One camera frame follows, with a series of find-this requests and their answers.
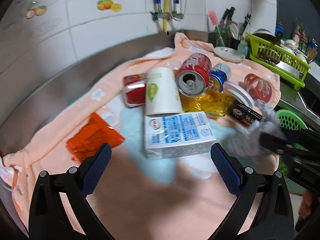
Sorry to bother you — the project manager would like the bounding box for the peach pink towel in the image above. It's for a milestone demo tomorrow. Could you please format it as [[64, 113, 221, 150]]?
[[0, 31, 282, 237]]

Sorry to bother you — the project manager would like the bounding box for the dark green utensil holder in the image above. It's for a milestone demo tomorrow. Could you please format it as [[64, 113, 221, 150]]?
[[208, 27, 231, 47]]

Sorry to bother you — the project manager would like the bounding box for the white paper cup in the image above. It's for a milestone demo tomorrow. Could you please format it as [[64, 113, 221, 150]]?
[[145, 67, 183, 116]]

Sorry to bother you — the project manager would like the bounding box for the white ceramic plate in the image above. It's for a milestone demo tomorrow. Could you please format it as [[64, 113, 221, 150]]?
[[213, 47, 245, 63]]

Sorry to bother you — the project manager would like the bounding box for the cleaver knife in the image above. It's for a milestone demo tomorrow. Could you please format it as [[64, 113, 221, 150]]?
[[258, 52, 303, 79]]

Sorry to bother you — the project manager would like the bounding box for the blue silver can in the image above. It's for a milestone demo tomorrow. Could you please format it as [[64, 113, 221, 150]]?
[[204, 63, 232, 94]]

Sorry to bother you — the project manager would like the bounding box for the person hand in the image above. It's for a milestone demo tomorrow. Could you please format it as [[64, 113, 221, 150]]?
[[298, 191, 312, 219]]

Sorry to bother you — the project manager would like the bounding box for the white round lid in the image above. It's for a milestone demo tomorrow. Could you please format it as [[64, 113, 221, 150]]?
[[222, 81, 254, 108]]

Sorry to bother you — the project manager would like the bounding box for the green plastic trash basket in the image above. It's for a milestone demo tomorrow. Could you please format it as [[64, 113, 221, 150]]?
[[276, 109, 308, 130]]

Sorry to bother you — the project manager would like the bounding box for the red noodle cup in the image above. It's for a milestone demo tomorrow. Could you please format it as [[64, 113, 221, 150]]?
[[244, 74, 273, 103]]

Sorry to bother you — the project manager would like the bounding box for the black cigarette box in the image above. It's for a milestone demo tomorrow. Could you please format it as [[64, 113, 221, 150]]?
[[228, 100, 263, 127]]

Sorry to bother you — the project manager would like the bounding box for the pink bottle brush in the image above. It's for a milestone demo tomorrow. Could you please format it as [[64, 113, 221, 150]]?
[[208, 10, 225, 47]]

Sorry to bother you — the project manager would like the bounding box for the white blue milk carton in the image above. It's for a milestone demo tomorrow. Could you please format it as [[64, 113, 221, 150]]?
[[144, 112, 216, 159]]

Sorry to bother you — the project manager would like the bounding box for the orange red snack packet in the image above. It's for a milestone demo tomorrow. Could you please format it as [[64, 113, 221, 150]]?
[[66, 113, 125, 164]]

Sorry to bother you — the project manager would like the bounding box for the green dish rack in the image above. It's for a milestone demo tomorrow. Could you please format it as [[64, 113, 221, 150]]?
[[247, 34, 310, 91]]

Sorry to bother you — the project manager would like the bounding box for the grey paper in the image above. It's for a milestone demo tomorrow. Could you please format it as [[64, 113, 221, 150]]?
[[228, 100, 287, 161]]

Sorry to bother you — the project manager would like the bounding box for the red cola can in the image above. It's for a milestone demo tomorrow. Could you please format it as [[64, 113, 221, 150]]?
[[176, 53, 212, 98]]

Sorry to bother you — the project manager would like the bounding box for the yellow plastic wrapper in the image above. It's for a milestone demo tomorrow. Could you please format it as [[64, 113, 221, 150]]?
[[180, 91, 235, 118]]

